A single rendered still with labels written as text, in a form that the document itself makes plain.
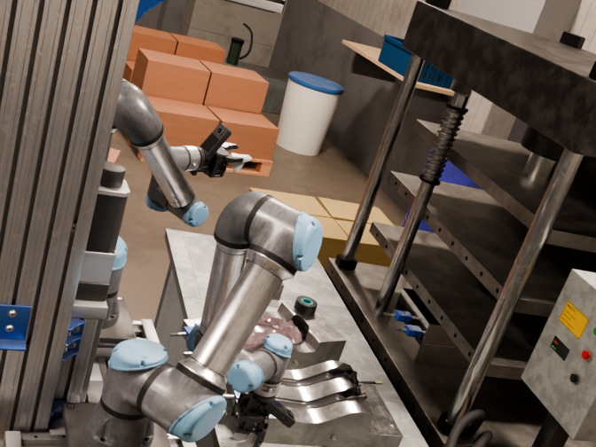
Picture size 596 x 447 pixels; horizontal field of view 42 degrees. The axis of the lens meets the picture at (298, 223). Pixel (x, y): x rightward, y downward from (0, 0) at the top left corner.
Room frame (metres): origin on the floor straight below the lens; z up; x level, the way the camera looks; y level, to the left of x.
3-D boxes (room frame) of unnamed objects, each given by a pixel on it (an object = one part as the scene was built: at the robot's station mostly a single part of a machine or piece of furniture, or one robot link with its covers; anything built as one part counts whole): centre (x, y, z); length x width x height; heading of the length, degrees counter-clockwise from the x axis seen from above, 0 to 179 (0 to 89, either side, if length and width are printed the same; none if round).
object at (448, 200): (2.96, -0.86, 1.27); 1.10 x 0.74 x 0.05; 22
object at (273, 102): (9.16, 1.08, 0.42); 0.87 x 0.69 x 0.83; 118
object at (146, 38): (7.80, 1.69, 0.35); 1.17 x 0.84 x 0.69; 117
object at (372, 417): (2.06, -0.22, 0.87); 0.50 x 0.26 x 0.14; 112
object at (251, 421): (1.71, -0.04, 1.01); 0.09 x 0.08 x 0.12; 112
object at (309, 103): (7.91, 0.26, 0.36); 0.59 x 0.59 x 0.72
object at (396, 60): (6.62, -0.53, 1.37); 0.58 x 0.43 x 0.23; 28
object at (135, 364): (1.42, 0.23, 1.20); 0.13 x 0.12 x 0.14; 66
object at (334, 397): (2.07, -0.20, 0.92); 0.35 x 0.16 x 0.09; 112
